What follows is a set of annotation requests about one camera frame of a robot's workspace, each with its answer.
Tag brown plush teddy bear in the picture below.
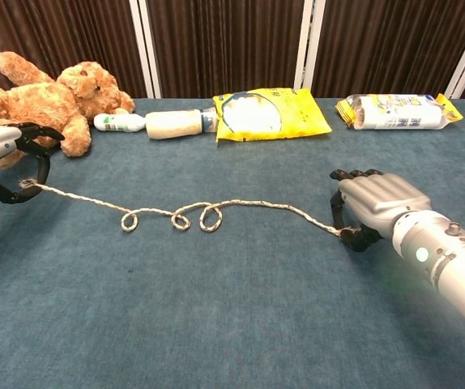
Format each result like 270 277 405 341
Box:
0 50 136 169

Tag small white green bottle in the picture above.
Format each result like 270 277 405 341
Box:
92 113 147 134

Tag clear pack with yellow ends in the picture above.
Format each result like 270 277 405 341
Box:
335 92 464 132

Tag teal felt table cover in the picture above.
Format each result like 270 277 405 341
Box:
0 96 465 389

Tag beige twisted rope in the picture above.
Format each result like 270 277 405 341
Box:
18 177 359 238

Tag cream white plastic bottle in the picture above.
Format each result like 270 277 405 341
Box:
144 108 220 141

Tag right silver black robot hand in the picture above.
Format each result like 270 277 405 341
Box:
329 168 433 253

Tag yellow snack bag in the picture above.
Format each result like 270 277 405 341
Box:
211 87 334 143

